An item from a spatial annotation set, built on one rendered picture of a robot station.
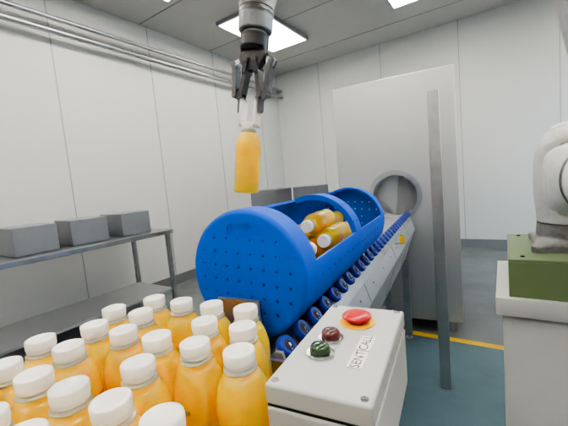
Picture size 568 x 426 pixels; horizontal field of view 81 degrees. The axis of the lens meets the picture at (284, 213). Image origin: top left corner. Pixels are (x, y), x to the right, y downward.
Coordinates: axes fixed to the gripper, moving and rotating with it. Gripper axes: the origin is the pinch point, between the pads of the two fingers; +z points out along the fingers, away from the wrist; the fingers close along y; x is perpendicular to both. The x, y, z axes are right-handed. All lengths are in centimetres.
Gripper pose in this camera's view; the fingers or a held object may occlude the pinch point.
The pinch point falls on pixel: (249, 114)
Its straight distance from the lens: 92.9
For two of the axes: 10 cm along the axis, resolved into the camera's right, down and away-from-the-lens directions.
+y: -8.8, -1.2, 4.6
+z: -0.8, 9.9, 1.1
